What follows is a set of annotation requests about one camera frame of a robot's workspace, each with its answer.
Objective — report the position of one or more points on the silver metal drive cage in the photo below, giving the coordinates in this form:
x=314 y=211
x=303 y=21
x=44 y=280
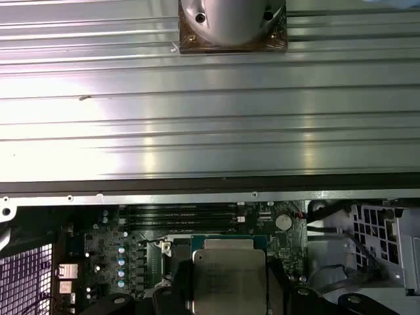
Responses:
x=410 y=249

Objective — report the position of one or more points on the silver topped CPU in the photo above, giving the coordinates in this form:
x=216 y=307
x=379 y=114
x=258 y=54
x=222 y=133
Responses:
x=229 y=279

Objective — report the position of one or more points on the green motherboard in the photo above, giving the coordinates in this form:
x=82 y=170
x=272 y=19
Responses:
x=288 y=249

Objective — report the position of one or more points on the CPU socket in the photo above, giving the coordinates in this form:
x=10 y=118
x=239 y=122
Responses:
x=164 y=250

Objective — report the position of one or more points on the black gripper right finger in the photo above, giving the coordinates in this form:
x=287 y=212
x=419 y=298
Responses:
x=279 y=295

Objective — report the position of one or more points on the silver coin cell battery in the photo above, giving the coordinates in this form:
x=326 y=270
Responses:
x=283 y=222

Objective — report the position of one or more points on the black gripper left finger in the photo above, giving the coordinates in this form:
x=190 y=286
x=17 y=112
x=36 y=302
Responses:
x=182 y=295

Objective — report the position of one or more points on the RAM slot white clip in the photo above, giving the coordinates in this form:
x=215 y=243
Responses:
x=180 y=220
x=180 y=207

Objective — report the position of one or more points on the RAM slot black clip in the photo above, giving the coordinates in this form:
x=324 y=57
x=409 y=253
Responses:
x=180 y=227
x=180 y=214

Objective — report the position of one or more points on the black and silver PC case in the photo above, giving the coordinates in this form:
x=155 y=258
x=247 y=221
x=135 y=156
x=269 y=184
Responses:
x=210 y=197

